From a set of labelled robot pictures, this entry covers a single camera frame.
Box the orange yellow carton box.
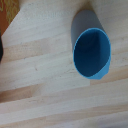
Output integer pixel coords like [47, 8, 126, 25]
[0, 0, 20, 34]

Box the blue plastic mug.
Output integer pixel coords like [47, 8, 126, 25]
[70, 9, 112, 80]

